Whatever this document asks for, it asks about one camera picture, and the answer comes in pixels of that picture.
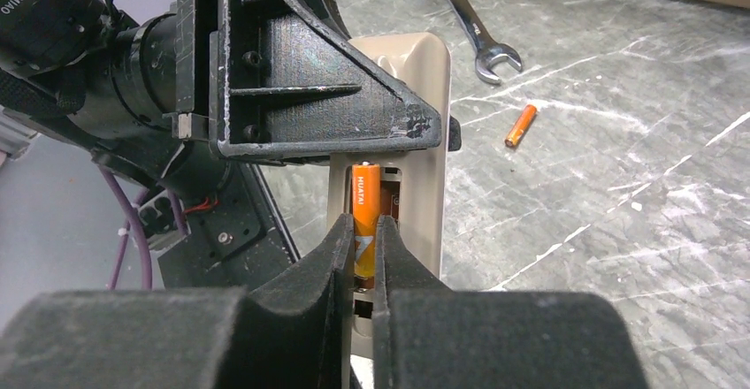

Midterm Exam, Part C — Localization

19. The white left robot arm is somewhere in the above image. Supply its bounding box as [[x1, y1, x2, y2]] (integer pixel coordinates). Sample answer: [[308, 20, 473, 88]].
[[1, 0, 461, 164]]

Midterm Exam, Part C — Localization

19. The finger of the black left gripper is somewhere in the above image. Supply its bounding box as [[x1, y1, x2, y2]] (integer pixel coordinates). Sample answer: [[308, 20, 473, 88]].
[[448, 116, 462, 152]]

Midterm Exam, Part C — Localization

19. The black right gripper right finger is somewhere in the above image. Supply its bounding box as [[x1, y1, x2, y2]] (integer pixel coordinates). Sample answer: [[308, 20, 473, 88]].
[[372, 217, 647, 388]]

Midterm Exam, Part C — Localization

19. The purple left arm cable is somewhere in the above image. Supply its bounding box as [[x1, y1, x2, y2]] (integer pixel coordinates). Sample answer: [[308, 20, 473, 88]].
[[96, 164, 190, 292]]

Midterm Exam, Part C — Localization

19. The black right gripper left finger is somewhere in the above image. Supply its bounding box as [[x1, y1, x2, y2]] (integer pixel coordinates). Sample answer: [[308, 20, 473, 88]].
[[1, 214, 354, 388]]

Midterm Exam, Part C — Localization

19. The orange AAA battery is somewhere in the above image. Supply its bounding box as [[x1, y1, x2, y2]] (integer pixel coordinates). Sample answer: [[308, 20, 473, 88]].
[[504, 104, 538, 149], [351, 162, 381, 280]]

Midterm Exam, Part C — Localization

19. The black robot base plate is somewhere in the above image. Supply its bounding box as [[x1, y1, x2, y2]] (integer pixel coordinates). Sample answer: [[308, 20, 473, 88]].
[[138, 149, 301, 289]]

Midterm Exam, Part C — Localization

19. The silver open-end wrench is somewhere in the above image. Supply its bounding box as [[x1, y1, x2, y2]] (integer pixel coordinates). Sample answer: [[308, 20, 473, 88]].
[[448, 0, 524, 85]]

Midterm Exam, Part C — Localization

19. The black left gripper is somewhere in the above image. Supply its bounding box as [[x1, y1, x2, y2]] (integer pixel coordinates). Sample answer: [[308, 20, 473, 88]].
[[116, 0, 443, 163]]

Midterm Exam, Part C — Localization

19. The white remote control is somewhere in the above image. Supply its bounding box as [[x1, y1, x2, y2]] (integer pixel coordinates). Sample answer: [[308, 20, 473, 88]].
[[327, 33, 451, 388]]

